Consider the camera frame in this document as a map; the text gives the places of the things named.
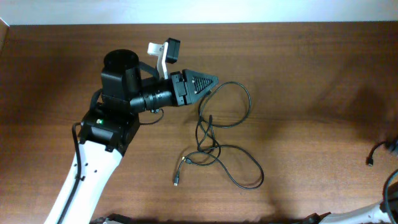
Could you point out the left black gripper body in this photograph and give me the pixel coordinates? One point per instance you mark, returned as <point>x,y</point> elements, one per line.
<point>176,78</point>

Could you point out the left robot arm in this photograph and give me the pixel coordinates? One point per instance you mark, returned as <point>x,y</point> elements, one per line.
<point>129,87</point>

